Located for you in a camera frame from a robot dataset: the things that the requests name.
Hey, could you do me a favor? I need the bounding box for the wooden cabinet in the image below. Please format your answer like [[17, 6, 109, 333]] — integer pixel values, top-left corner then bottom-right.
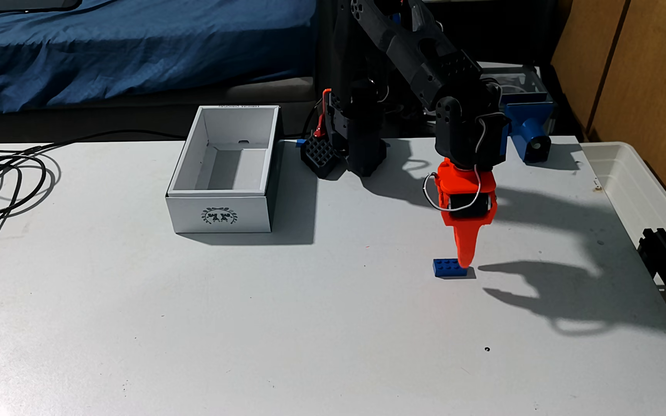
[[550, 0, 666, 232]]

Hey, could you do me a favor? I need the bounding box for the clear plastic enclosure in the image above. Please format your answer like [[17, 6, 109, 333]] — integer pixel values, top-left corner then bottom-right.
[[478, 60, 550, 107]]

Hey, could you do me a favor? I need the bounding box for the black tablet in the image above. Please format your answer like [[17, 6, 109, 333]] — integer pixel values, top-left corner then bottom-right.
[[0, 0, 84, 16]]

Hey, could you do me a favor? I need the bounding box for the white cardboard box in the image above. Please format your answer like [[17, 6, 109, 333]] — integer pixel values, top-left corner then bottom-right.
[[165, 105, 283, 235]]

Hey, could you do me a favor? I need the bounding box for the white servo cable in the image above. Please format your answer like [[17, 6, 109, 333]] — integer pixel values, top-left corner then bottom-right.
[[422, 112, 505, 212]]

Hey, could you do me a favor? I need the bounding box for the blue toy brick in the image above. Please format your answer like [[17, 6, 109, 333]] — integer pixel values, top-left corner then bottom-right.
[[432, 258, 468, 279]]

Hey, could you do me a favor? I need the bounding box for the white plastic bin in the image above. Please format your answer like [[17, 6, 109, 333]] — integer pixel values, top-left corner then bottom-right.
[[580, 141, 666, 243]]

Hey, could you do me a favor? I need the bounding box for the blue bed sheet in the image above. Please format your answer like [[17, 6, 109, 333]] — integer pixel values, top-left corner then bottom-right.
[[0, 0, 318, 115]]

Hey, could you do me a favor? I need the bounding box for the blue printed mount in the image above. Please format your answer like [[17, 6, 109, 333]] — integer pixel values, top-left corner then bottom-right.
[[501, 94, 555, 165]]

